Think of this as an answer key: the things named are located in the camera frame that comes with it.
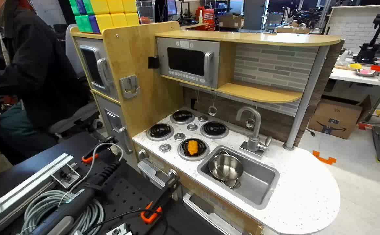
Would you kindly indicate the grey lower cabinet door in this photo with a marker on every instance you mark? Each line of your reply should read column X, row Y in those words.
column 111, row 117

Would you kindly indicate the grey toy faucet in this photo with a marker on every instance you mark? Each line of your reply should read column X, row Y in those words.
column 255, row 138

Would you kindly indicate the orange bracket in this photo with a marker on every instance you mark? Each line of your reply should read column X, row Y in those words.
column 324, row 158

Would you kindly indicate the small brown cardboard box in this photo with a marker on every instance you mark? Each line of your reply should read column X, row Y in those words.
column 229, row 21

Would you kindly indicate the grey toy microwave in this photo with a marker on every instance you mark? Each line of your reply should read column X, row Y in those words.
column 190, row 60

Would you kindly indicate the black background robot arm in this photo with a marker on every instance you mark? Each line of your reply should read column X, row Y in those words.
column 373, row 43

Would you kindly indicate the grey stove knob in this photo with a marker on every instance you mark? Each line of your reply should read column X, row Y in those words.
column 203, row 117
column 192, row 126
column 165, row 147
column 179, row 136

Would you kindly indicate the black toy stove burner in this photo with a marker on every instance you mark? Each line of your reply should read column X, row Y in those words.
column 202, row 150
column 160, row 130
column 215, row 129
column 183, row 116

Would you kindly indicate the aluminium extrusion rail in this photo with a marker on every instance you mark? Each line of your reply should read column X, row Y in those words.
column 20, row 186

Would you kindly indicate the printed cardboard shipping box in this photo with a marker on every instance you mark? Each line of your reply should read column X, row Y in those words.
column 335, row 117

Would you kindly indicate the red plate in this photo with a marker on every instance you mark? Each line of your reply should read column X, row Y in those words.
column 378, row 68

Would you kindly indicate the pink bowl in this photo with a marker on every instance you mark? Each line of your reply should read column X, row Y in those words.
column 366, row 70

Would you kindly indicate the small steel pot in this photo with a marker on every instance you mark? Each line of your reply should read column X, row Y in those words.
column 226, row 167

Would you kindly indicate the grey toy sink basin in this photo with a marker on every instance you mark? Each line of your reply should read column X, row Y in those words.
column 259, row 180

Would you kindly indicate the grey kitchen support post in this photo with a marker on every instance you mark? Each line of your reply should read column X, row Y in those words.
column 305, row 99

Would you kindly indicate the wooden toy play kitchen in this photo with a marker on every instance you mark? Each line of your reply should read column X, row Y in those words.
column 302, row 196

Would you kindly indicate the grey square latch plate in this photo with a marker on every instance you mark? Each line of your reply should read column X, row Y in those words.
column 130, row 86

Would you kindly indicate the yellow foam block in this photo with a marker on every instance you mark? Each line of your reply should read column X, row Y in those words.
column 132, row 18
column 115, row 5
column 130, row 4
column 105, row 22
column 119, row 19
column 100, row 5

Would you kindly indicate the black bar clamp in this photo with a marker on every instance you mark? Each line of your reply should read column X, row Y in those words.
column 161, row 197

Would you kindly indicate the white work table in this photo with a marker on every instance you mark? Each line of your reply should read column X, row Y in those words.
column 350, row 77

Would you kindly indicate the small black bracket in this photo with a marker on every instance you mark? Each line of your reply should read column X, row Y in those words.
column 153, row 62

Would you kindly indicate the seated person in dark jacket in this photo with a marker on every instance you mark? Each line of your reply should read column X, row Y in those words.
column 33, row 73

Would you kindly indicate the yellow orange toy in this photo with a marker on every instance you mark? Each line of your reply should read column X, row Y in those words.
column 192, row 147

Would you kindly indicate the red box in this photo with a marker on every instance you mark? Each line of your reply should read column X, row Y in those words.
column 207, row 14

